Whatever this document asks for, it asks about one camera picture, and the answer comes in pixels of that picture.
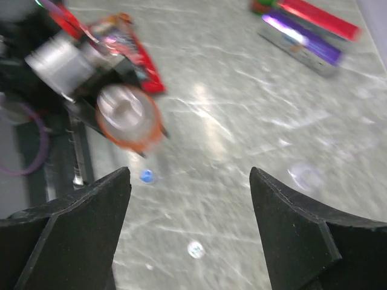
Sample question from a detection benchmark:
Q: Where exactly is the red snack bag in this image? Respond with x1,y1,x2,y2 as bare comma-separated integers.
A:
42,4,166,94

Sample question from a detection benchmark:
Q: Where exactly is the orange tea bottle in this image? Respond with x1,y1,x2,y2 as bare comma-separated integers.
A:
96,84,167,155

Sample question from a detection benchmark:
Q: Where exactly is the purple silver box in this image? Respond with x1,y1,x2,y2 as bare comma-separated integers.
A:
259,10,343,77

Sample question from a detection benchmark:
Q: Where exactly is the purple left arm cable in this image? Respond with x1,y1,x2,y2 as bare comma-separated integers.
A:
0,93,51,178

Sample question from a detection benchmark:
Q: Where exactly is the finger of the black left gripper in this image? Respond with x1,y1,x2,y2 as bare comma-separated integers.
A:
111,59,170,140

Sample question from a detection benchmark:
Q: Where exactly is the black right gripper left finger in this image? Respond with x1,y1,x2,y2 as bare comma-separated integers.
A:
1,167,132,290

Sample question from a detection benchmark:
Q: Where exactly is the red flat box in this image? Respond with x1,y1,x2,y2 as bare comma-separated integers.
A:
277,0,361,42

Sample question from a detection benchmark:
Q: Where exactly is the white bottle cap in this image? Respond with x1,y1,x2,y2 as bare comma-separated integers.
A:
187,240,205,259

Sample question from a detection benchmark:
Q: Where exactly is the blue bottle cap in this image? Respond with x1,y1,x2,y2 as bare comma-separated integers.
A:
139,169,157,184

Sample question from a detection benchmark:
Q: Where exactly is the green glass bottle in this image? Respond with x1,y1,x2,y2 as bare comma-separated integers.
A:
249,0,278,15

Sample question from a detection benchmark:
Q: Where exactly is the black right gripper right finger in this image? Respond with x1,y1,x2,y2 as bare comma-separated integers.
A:
249,167,386,290

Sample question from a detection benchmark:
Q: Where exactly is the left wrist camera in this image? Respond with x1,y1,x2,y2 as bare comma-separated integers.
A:
25,32,100,103

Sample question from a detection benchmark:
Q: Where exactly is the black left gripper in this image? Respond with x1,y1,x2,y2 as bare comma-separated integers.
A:
0,11,143,160

